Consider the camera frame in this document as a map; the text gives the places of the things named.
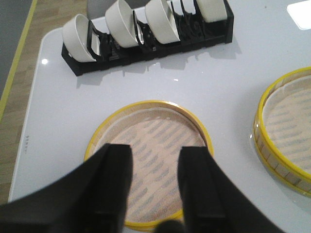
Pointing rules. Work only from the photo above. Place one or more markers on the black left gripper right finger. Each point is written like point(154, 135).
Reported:
point(211, 202)

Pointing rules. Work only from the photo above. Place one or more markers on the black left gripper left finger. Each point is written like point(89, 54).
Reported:
point(90, 199)

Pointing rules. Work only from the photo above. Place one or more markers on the bamboo steamer tray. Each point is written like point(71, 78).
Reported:
point(282, 129)
point(150, 170)

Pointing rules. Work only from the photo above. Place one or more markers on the white steamer liner cloth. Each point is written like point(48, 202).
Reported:
point(155, 167)

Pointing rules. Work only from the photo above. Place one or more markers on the white bowl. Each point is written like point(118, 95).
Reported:
point(212, 10)
point(74, 34)
point(120, 22)
point(161, 21)

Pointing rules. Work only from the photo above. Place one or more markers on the black bowl rack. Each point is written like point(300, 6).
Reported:
point(195, 33)

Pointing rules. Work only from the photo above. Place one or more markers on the left grey chair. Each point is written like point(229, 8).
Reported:
point(97, 8)

